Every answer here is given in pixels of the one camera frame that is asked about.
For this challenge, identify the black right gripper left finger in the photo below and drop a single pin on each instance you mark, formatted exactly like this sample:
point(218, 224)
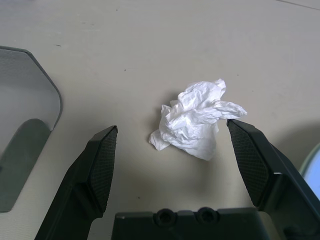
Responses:
point(82, 187)

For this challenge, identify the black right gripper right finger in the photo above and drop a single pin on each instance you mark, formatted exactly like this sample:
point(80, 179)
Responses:
point(270, 180)

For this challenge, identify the blue plastic plate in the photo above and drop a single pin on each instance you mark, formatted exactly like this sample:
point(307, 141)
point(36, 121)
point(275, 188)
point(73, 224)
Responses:
point(313, 167)

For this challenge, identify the white tissue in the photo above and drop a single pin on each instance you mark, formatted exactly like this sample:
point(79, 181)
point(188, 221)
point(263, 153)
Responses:
point(195, 125)

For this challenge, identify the grey glasses case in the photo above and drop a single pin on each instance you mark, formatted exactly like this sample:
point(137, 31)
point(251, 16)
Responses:
point(25, 100)

